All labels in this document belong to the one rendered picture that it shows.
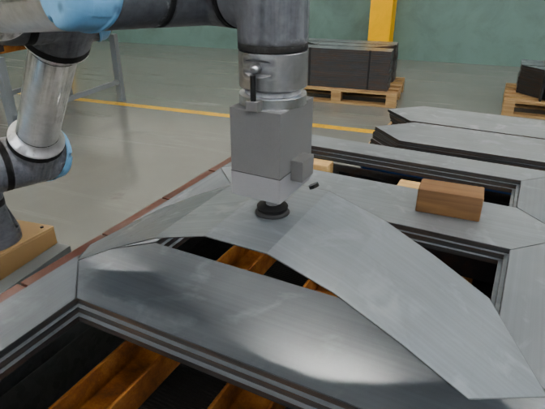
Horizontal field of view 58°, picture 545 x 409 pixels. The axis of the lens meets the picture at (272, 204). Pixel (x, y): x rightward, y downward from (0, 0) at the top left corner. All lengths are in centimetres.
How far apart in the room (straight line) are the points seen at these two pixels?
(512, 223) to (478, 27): 673
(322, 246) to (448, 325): 16
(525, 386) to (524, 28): 723
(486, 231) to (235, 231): 56
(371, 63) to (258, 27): 458
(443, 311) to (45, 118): 82
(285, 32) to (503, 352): 42
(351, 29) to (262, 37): 738
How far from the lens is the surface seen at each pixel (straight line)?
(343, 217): 63
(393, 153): 132
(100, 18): 51
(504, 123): 166
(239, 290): 76
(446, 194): 100
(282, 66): 52
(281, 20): 51
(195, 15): 57
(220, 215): 61
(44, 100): 104
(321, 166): 129
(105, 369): 86
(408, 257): 63
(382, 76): 508
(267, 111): 52
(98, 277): 83
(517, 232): 101
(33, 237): 124
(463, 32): 770
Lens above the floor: 129
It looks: 26 degrees down
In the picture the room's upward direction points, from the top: straight up
